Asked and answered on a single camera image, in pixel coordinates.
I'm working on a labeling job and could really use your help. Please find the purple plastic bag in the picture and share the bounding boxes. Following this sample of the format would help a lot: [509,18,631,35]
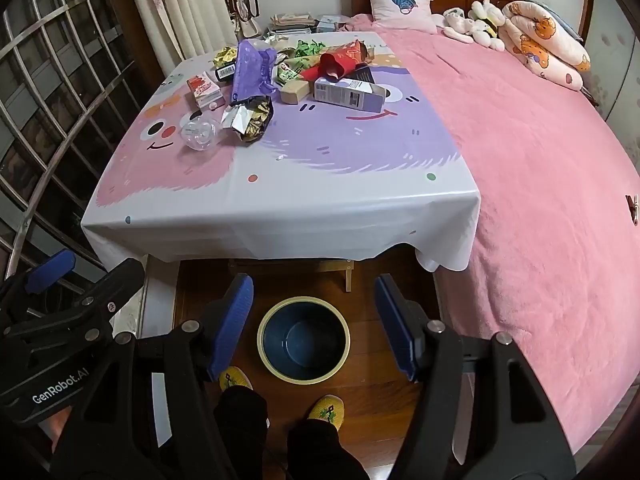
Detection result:
[230,40,279,107]

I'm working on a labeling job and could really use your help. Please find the gold foil snack bag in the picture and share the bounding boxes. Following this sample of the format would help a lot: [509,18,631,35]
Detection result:
[221,95,276,145]

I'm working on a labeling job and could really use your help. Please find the metal window grille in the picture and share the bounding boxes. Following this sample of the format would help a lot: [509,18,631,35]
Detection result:
[0,0,166,281]

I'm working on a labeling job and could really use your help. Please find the person's right leg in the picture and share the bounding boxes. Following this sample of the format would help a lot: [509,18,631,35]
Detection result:
[287,417,371,480]

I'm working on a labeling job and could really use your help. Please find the yellow embroidered slipper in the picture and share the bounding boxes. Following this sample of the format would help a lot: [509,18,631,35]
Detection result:
[218,366,254,393]
[306,395,346,431]

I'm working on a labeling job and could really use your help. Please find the folded bear print quilt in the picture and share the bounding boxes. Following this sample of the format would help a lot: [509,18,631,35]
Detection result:
[501,1,592,92]

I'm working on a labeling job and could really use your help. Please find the white plush toy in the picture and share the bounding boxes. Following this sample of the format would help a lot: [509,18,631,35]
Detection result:
[467,0,507,52]
[442,7,481,43]

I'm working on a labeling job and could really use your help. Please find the white floral wardrobe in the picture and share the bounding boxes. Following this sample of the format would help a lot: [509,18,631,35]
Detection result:
[582,0,640,126]

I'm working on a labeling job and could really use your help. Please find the green cracker packet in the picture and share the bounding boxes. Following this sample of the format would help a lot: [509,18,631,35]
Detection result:
[274,55,321,86]

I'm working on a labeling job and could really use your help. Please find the cream curtain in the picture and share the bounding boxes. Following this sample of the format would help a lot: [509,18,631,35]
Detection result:
[122,0,238,78]

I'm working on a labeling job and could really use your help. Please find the purple white carton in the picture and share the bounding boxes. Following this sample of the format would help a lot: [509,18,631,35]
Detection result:
[312,76,388,113]

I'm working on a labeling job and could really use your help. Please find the pink embroidered pillow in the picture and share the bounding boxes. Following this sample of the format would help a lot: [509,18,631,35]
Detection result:
[364,0,440,36]

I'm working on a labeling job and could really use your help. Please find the person's left leg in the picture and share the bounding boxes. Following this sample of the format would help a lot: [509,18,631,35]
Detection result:
[214,387,271,480]

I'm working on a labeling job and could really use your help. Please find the white paper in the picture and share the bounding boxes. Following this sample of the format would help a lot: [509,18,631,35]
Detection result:
[260,35,301,53]

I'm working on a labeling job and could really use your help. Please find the person's leg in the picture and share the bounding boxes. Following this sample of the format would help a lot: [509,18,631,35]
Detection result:
[214,387,271,480]
[287,417,371,480]

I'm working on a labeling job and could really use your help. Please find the cartoon printed tablecloth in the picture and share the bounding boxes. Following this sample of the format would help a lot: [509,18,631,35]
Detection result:
[80,31,482,273]

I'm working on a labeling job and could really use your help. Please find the pink bed blanket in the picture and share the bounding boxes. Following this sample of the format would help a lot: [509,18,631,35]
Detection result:
[350,12,640,461]

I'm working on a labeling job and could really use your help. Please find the stack of books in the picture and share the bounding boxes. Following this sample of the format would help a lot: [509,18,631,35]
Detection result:
[270,10,318,36]

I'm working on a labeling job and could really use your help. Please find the clear plastic cup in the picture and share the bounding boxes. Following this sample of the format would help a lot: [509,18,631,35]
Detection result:
[179,112,223,152]

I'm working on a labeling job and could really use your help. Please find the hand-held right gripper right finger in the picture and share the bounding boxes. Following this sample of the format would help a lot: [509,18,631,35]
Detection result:
[375,274,578,480]

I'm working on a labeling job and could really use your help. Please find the red snack bag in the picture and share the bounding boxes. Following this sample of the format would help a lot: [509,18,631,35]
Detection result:
[302,39,376,83]

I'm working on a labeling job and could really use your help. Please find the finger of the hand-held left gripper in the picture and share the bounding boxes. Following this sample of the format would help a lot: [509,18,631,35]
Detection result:
[0,249,77,313]
[0,258,146,353]

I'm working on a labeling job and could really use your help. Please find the tan box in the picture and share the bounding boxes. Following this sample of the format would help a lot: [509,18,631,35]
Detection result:
[279,81,312,105]

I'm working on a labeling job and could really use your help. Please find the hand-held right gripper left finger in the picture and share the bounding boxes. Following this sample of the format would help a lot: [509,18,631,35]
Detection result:
[50,274,254,480]

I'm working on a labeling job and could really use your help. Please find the small red pink box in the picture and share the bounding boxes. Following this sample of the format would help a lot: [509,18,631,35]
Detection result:
[186,72,223,109]

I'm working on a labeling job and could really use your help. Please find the blue trash bin cream rim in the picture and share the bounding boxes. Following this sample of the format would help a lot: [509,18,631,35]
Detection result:
[256,296,351,386]

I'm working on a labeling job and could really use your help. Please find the black box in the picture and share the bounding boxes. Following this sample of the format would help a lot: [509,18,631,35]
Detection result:
[345,65,376,86]

